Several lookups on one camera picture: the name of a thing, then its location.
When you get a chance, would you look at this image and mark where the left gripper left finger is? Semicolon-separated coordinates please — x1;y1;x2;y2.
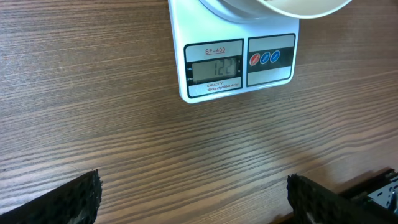
1;169;102;224

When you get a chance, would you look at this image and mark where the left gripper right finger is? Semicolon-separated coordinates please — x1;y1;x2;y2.
287;174;397;224

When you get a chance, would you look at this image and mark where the white digital kitchen scale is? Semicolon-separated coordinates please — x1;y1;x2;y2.
169;0;299;103

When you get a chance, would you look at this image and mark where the white bowl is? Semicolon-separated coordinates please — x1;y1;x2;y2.
225;0;351;19

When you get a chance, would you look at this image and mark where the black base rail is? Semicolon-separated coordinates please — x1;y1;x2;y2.
340;168;397;216

